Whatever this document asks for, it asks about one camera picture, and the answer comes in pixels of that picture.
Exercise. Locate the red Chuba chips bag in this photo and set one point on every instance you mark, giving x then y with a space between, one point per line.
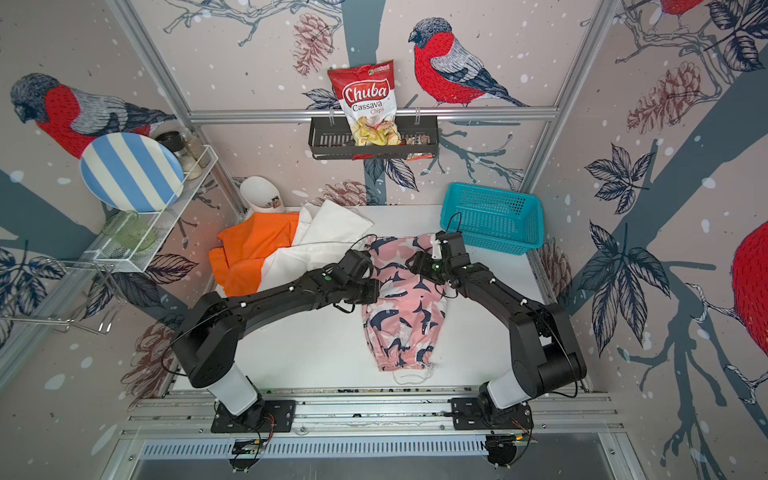
367 97

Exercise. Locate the aluminium front rail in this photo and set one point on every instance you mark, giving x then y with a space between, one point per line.
366 412

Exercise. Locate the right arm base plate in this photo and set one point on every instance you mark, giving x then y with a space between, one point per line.
479 413

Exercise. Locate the blue white striped plate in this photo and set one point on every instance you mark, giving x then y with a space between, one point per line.
132 172

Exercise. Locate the white cloth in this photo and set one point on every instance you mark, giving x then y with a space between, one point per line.
323 235

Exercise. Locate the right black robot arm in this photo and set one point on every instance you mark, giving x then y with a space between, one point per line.
545 353

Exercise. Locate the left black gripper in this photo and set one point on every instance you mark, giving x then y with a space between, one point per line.
374 285

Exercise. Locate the white patterned cup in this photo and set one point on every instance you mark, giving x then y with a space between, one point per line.
261 195

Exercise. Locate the green glass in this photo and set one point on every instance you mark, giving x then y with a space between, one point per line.
129 231

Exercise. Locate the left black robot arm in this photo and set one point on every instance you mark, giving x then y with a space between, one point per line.
205 344

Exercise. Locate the black wire wall basket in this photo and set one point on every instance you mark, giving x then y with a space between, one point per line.
408 138

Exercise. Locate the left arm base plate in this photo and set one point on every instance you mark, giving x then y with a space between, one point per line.
264 416

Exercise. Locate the pink shark print shorts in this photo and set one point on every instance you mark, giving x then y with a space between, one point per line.
403 326

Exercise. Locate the clear acrylic wall shelf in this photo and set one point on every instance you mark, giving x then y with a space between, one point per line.
107 253

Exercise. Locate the dark lid spice jar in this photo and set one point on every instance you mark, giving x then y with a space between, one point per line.
174 142

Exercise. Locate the metal wire wall hooks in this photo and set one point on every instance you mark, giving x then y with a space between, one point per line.
64 295

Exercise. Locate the orange cloth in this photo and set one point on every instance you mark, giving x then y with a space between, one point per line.
237 263

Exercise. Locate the teal plastic basket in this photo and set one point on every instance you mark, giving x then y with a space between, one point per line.
493 219

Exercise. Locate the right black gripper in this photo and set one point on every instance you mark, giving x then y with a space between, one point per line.
419 266

